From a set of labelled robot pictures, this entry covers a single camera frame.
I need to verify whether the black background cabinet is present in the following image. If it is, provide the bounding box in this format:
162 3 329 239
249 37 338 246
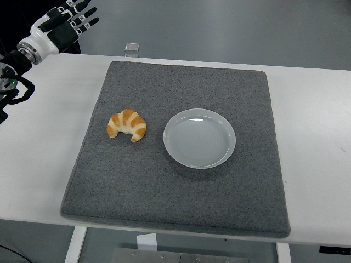
0 0 53 57

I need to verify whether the grey felt mat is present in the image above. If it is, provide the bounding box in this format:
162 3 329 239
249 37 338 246
60 60 291 238

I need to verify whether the white table leg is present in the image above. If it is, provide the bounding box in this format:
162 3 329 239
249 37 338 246
276 242 292 263
65 226 88 263

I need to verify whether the round grey plate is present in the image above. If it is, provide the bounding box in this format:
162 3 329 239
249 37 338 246
163 108 236 169

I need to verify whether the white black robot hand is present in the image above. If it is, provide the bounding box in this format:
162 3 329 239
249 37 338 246
26 0 100 56

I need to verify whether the golden striped croissant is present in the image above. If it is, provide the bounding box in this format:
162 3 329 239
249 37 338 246
106 108 147 142

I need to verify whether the black floor cable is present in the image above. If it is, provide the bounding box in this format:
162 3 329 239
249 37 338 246
0 242 30 263

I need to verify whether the black table control panel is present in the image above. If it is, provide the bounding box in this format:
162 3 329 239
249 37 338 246
319 245 351 254

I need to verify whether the grey metal plate with screws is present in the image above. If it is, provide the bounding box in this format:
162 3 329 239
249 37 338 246
112 247 249 263

